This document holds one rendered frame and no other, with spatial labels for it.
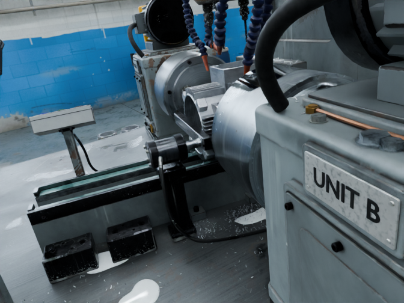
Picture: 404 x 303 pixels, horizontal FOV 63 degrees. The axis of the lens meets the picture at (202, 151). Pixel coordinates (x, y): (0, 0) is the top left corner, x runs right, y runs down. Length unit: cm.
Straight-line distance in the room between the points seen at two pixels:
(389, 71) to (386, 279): 17
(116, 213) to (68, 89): 547
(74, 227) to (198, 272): 31
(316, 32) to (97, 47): 557
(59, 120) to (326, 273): 85
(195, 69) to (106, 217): 52
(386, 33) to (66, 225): 72
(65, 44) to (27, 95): 107
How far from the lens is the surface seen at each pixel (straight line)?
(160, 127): 128
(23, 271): 88
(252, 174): 50
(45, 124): 103
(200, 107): 76
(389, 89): 33
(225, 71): 80
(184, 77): 104
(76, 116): 102
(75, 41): 622
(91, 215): 81
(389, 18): 27
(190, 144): 70
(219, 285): 66
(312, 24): 91
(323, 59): 87
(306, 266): 37
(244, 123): 51
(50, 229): 83
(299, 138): 33
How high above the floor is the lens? 126
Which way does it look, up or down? 22 degrees down
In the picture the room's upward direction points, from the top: 9 degrees counter-clockwise
